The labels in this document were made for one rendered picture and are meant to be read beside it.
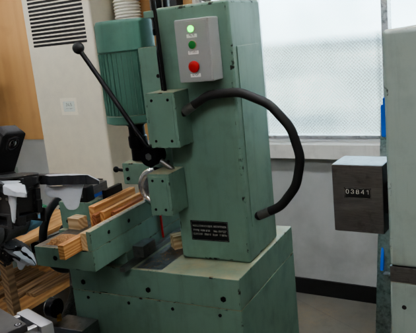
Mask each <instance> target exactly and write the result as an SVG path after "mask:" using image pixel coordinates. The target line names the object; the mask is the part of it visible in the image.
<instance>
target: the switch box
mask: <svg viewBox="0 0 416 333"><path fill-rule="evenodd" d="M189 25H193V26H194V31H193V32H192V33H190V32H188V30H187V27H188V26H189ZM174 29H175V35H176V47H177V53H178V65H179V72H180V82H181V83H191V82H202V81H216V80H219V79H222V78H223V67H222V59H221V45H220V38H219V24H218V18H217V17H200V18H189V19H184V20H175V21H174ZM186 34H197V37H194V38H187V36H186ZM190 40H195V41H196V43H197V47H196V49H194V50H191V49H190V48H189V47H188V42H189V41H190ZM196 50H199V54H192V55H188V51H196ZM191 61H196V62H198V64H199V71H198V72H196V73H200V74H201V76H200V77H191V74H194V73H192V72H191V71H190V70H189V67H188V65H189V63H190V62H191Z"/></svg>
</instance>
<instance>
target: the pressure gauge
mask: <svg viewBox="0 0 416 333"><path fill-rule="evenodd" d="M62 312H63V301H62V300H61V299H60V298H55V297H50V298H48V299H47V300H46V302H45V303H44V314H45V316H46V317H50V318H57V322H58V321H61V320H62V317H61V314H62Z"/></svg>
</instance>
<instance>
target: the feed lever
mask: <svg viewBox="0 0 416 333"><path fill-rule="evenodd" d="M72 50H73V52H74V53H76V54H80V55H81V57H82V58H83V59H84V61H85V63H86V64H87V65H88V67H89V68H90V70H91V71H92V72H93V74H94V76H95V77H96V78H97V79H98V81H99V83H100V84H101V85H102V87H103V88H104V90H105V91H106V93H107V94H108V96H109V97H110V98H111V100H112V101H113V103H114V104H115V105H116V107H117V108H118V110H119V111H120V113H121V114H122V116H123V117H124V118H125V120H126V121H127V123H128V124H129V126H130V127H131V129H132V130H133V131H134V133H135V134H136V136H137V137H138V138H139V140H140V141H141V143H142V144H143V146H144V148H142V150H141V152H140V158H141V161H142V163H143V164H144V165H145V166H147V167H153V166H155V165H158V164H161V165H163V166H164V167H166V168H167V169H170V170H171V169H175V168H174V166H172V165H171V164H170V163H168V162H167V161H165V158H166V151H165V149H164V148H152V145H149V144H148V143H147V141H146V140H145V138H144V137H143V136H142V134H141V132H140V131H139V130H138V129H137V127H136V125H135V124H134V123H133V121H132V120H131V118H130V117H129V116H128V114H127V112H126V111H125V110H124V109H123V107H122V105H121V104H120V103H119V101H118V100H117V98H116V97H115V96H114V94H113V92H112V91H111V90H110V88H109V87H108V85H107V84H106V83H105V81H104V80H103V78H102V77H101V76H100V74H99V73H98V72H97V70H96V68H95V67H94V66H93V64H92V63H91V61H90V60H89V58H88V57H87V55H86V54H85V53H84V50H85V47H84V45H83V44H82V43H81V42H75V43H74V44H73V46H72Z"/></svg>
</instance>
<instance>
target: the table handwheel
mask: <svg viewBox="0 0 416 333"><path fill-rule="evenodd" d="M60 201H61V199H60V198H53V199H52V200H51V202H50V203H49V204H48V205H47V207H46V220H47V221H43V222H42V224H41V225H40V228H39V244H40V243H41V242H44V241H46V240H48V239H50V238H52V237H54V236H56V235H58V234H59V232H58V233H56V234H54V235H50V236H48V225H49V222H50V218H51V216H52V213H53V211H54V210H55V208H56V207H57V206H58V205H59V202H60ZM50 268H51V269H53V270H55V271H57V272H59V273H69V269H66V268H55V267H50Z"/></svg>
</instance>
